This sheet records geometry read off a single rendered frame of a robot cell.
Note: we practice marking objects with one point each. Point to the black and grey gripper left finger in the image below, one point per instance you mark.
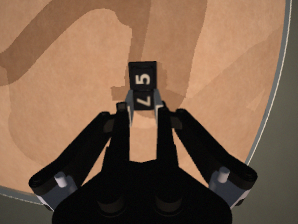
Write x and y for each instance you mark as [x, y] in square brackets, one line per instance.
[67, 173]

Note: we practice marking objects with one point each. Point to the black cube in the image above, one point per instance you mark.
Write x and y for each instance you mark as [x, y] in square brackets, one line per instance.
[142, 77]
[143, 100]

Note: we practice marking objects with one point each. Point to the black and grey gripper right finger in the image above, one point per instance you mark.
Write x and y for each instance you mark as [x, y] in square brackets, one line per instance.
[227, 176]

